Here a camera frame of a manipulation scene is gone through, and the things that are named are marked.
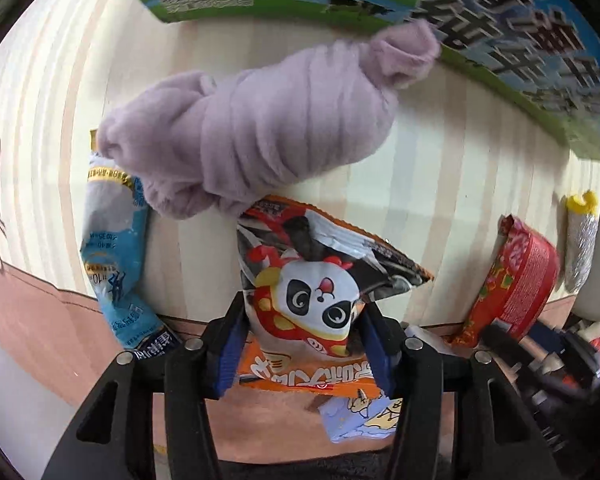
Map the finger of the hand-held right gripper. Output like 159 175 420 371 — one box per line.
480 322 536 366

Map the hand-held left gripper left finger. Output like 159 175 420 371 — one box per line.
40 291 254 480

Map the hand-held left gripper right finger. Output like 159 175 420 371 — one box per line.
357 302 565 480

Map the panda print snack packet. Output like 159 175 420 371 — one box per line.
235 194 436 402

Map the small blue cartoon packet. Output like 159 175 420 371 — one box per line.
317 391 407 444

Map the red snack packet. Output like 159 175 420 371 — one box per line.
450 214 562 350

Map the silver packet with yellow cap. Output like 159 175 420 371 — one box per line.
561 189 600 295

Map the blue snack packet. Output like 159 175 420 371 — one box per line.
79 129 182 362

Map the purple plush cloth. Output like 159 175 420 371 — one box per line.
95 17 443 221

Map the cat print striped mat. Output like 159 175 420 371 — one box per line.
0 0 600 461

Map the green printed cardboard box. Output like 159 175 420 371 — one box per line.
102 0 600 166

